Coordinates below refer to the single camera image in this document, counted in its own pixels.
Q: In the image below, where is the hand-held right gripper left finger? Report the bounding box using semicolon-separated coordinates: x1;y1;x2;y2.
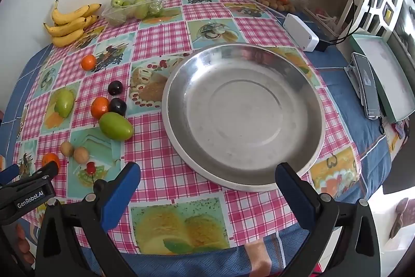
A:
35;162;141;277

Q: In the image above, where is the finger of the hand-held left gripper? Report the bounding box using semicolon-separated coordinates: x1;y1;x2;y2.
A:
19;162;59;186
0;165;19;185

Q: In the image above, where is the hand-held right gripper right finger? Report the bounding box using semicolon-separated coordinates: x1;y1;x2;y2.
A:
275;163;381;277

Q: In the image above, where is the orange mandarin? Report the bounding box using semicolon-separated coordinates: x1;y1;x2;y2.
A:
91;97;111;119
81;55;97;71
41;153;61;172

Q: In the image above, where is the dark red cherry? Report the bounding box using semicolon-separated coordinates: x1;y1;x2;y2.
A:
85;162;97;183

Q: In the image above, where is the green mango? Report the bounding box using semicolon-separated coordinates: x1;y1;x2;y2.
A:
54;89;76;118

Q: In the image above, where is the green jujube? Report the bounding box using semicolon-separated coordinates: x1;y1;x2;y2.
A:
99;112;134;141

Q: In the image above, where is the dark purple plum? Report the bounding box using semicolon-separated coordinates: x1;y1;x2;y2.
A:
108;80;124;96
109;98;127;116

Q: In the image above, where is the stainless steel basin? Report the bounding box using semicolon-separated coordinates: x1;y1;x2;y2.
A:
161;43;326;193

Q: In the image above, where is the bag of green fruits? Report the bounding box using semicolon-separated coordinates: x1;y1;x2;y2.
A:
101;0;167;26

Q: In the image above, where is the person's left hand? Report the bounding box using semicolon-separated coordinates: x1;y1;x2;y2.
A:
15;222;36;266

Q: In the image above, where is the pink checked printed tablecloth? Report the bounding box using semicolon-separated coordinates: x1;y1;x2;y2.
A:
15;0;360;255

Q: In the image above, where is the brown slipper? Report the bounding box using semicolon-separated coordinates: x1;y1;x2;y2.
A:
389;197;410;239

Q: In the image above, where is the phone on white stand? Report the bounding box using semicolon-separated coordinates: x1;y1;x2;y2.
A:
344;64;381;121

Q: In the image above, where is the yellow banana bunch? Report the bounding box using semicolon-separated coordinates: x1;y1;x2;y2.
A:
44;0;102;48

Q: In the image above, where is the black power adapter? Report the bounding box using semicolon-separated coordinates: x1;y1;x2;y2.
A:
313;33;333;52

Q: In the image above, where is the green cardboard box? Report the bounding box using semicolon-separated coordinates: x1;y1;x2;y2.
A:
349;33;415;123

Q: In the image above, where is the white plastic device box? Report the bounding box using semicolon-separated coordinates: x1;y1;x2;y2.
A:
283;13;320;52

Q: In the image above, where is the white plastic bag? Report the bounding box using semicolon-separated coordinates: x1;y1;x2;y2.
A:
308;9;341;37

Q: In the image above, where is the heap of small green jujubes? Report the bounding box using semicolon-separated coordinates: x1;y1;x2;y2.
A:
110;0;164;19

